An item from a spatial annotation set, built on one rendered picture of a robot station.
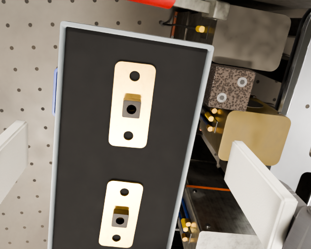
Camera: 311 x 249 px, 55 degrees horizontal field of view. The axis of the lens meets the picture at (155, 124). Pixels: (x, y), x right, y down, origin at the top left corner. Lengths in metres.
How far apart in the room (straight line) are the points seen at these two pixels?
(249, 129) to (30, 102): 0.56
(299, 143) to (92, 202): 0.36
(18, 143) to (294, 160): 0.47
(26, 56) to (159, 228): 0.55
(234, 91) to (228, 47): 0.05
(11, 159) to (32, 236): 0.83
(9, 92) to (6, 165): 0.65
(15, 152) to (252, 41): 0.30
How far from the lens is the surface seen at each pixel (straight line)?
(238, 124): 0.41
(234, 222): 0.48
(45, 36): 0.77
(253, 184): 0.17
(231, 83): 0.37
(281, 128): 0.44
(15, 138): 0.18
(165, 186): 0.33
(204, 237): 0.45
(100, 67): 0.29
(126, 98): 0.29
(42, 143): 0.84
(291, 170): 0.58
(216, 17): 0.36
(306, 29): 0.51
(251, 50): 0.39
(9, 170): 0.18
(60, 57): 0.28
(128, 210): 0.34
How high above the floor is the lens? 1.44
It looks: 70 degrees down
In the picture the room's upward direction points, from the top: 166 degrees clockwise
